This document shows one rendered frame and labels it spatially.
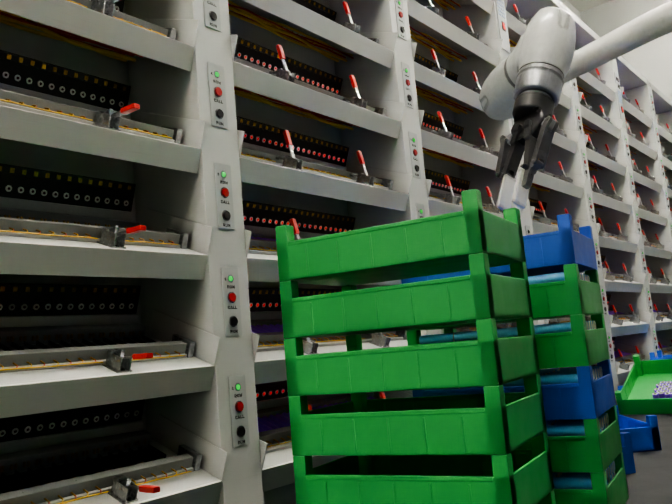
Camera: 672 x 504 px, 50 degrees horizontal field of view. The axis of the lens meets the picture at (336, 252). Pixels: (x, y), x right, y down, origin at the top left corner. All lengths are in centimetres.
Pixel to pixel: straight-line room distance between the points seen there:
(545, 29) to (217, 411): 95
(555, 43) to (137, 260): 88
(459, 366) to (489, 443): 10
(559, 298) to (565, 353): 9
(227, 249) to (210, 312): 12
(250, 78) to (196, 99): 17
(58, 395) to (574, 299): 78
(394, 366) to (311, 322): 14
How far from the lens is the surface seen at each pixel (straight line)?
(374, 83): 198
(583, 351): 118
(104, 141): 120
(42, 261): 110
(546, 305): 119
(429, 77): 212
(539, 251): 119
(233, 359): 130
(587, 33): 372
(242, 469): 131
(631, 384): 276
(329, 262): 97
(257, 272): 137
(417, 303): 91
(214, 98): 138
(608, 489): 122
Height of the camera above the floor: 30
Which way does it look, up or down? 8 degrees up
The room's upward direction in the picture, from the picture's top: 5 degrees counter-clockwise
